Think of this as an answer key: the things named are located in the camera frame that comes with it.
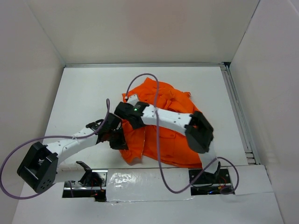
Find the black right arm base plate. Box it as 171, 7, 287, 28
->
191, 168, 234, 196

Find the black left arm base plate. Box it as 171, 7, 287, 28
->
62, 169, 108, 202

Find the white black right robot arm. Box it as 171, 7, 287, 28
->
114, 101, 221, 183

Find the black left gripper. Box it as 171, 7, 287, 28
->
107, 126, 128, 150

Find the orange jacket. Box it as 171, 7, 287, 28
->
120, 78, 202, 168

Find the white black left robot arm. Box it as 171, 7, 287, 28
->
17, 113, 128, 194

